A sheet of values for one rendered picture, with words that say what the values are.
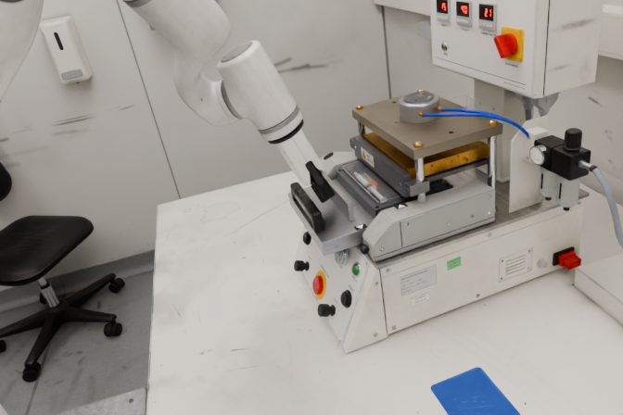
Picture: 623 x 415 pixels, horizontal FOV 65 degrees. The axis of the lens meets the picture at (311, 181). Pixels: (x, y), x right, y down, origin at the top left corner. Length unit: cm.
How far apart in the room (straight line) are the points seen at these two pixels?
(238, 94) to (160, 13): 21
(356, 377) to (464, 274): 28
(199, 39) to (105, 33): 169
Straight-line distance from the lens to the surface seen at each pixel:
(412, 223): 88
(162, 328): 116
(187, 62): 76
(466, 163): 97
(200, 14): 71
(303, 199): 94
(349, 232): 90
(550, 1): 90
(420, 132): 92
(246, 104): 83
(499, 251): 102
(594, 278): 110
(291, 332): 104
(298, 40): 245
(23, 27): 52
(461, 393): 92
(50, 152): 258
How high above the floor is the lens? 146
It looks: 27 degrees down
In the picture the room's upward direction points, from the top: 10 degrees counter-clockwise
